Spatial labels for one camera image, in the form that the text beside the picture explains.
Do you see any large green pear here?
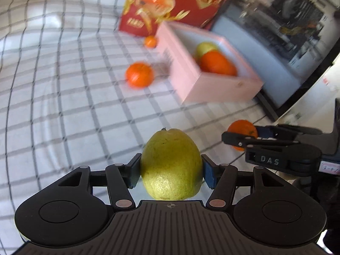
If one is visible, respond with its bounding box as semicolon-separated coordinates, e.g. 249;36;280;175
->
140;128;203;200

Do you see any white black-grid tablecloth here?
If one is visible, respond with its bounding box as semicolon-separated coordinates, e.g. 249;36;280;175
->
1;0;269;254

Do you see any pink cardboard box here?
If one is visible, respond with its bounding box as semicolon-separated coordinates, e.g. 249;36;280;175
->
156;22;263;102

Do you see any red egg snack bag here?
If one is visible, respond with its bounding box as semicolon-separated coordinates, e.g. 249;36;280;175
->
119;0;227;37

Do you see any tiny orange kumquat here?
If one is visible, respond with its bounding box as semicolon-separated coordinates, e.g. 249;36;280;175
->
143;36;158;49

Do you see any large orange in box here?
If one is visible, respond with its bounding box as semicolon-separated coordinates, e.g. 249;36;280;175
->
199;51;237;77

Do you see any open computer case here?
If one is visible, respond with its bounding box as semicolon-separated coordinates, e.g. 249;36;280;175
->
225;0;339;64

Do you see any orange mandarin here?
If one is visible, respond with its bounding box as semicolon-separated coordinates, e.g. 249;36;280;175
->
227;120;258;139
125;62;154;88

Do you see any green pear in box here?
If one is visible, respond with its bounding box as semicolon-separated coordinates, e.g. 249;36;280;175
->
195;41;219;58

